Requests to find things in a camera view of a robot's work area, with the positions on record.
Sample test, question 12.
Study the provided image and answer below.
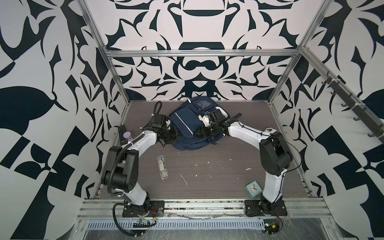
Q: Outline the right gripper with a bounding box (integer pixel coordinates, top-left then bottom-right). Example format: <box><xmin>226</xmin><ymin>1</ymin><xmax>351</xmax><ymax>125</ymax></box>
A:
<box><xmin>191</xmin><ymin>124</ymin><xmax>219</xmax><ymax>139</ymax></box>

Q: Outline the navy blue student backpack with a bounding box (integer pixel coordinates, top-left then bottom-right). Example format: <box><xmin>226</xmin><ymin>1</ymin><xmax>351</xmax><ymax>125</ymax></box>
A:
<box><xmin>170</xmin><ymin>96</ymin><xmax>242</xmax><ymax>151</ymax></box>

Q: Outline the clear plastic pen box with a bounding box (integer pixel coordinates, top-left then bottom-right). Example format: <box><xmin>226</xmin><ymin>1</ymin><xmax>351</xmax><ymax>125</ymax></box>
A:
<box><xmin>157</xmin><ymin>155</ymin><xmax>169</xmax><ymax>180</ymax></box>

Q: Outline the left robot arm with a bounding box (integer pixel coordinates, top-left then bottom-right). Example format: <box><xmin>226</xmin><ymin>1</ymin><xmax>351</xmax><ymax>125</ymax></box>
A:
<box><xmin>101</xmin><ymin>114</ymin><xmax>178</xmax><ymax>207</ymax></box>

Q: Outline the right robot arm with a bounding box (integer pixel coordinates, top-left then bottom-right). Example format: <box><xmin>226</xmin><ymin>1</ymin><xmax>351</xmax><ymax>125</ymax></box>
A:
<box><xmin>195</xmin><ymin>110</ymin><xmax>293</xmax><ymax>209</ymax></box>

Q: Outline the small purple bottle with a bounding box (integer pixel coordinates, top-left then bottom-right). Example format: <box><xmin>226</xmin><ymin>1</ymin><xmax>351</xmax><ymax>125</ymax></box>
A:
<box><xmin>123</xmin><ymin>131</ymin><xmax>133</xmax><ymax>142</ymax></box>

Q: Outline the black remote control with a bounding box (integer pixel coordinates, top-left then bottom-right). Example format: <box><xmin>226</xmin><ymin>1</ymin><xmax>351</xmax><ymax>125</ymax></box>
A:
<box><xmin>118</xmin><ymin>125</ymin><xmax>128</xmax><ymax>146</ymax></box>

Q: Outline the green square alarm clock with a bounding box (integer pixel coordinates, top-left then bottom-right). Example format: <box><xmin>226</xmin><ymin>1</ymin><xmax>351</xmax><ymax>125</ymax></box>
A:
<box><xmin>246</xmin><ymin>181</ymin><xmax>263</xmax><ymax>198</ymax></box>

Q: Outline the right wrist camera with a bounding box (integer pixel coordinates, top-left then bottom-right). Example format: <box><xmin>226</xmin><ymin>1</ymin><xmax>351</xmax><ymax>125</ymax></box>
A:
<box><xmin>199</xmin><ymin>115</ymin><xmax>211</xmax><ymax>128</ymax></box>

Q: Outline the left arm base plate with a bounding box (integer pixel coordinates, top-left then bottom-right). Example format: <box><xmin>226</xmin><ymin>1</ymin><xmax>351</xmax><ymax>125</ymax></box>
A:
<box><xmin>122</xmin><ymin>201</ymin><xmax>165</xmax><ymax>218</ymax></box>

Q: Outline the black corrugated cable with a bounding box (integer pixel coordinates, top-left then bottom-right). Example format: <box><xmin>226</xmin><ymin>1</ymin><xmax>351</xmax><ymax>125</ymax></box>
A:
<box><xmin>112</xmin><ymin>202</ymin><xmax>157</xmax><ymax>238</ymax></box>

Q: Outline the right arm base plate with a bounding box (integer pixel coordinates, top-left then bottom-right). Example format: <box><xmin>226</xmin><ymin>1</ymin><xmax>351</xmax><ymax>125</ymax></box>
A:
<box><xmin>244</xmin><ymin>199</ymin><xmax>288</xmax><ymax>217</ymax></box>

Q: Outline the aluminium frame rail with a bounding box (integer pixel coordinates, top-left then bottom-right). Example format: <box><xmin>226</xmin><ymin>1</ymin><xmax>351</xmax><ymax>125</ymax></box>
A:
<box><xmin>77</xmin><ymin>198</ymin><xmax>332</xmax><ymax>219</ymax></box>

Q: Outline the wall hook rail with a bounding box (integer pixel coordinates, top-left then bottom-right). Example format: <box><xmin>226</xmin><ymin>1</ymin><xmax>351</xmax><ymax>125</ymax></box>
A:
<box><xmin>321</xmin><ymin>71</ymin><xmax>384</xmax><ymax>139</ymax></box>

